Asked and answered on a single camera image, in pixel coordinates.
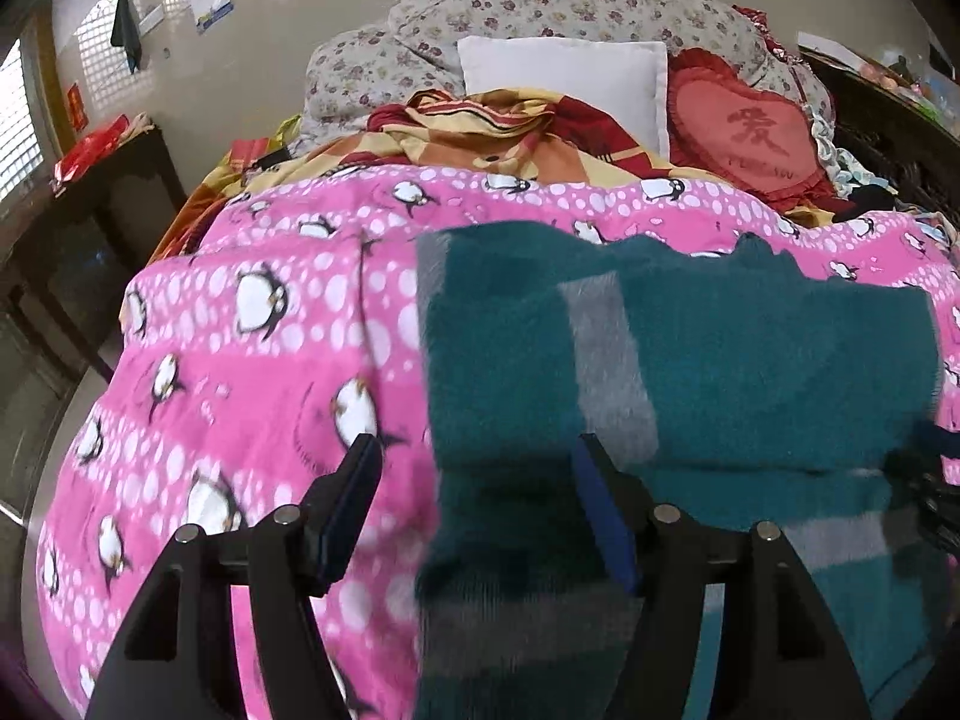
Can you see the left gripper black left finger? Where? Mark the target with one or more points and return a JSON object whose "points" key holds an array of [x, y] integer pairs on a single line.
{"points": [[175, 654]]}

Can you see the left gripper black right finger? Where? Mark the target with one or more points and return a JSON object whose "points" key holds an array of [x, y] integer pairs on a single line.
{"points": [[781, 654]]}

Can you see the teal grey striped sweater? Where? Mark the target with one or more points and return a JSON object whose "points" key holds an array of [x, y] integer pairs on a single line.
{"points": [[733, 386]]}

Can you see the light blue patterned cloth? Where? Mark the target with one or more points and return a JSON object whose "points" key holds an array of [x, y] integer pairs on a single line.
{"points": [[846, 173]]}

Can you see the dark wooden side cabinet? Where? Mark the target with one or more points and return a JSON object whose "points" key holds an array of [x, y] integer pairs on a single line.
{"points": [[893, 139]]}

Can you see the pink penguin blanket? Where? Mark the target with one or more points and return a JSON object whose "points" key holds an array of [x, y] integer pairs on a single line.
{"points": [[249, 367]]}

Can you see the red heart cushion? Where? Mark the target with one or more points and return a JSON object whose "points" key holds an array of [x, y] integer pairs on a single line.
{"points": [[756, 140]]}

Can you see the dark wooden nightstand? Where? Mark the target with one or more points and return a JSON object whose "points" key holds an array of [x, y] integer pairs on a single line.
{"points": [[66, 254]]}

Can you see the white square pillow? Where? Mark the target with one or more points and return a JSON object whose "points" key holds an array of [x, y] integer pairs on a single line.
{"points": [[628, 81]]}

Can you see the red package on nightstand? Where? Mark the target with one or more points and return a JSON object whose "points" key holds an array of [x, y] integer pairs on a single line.
{"points": [[97, 145]]}

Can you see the red yellow patterned sheet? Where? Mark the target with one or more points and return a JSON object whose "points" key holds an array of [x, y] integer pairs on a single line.
{"points": [[526, 133]]}

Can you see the floral grey quilt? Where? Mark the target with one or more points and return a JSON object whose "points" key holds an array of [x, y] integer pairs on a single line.
{"points": [[413, 47]]}

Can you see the dark cloth hanging on wall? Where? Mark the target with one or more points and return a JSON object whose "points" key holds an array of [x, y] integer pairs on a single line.
{"points": [[125, 34]]}

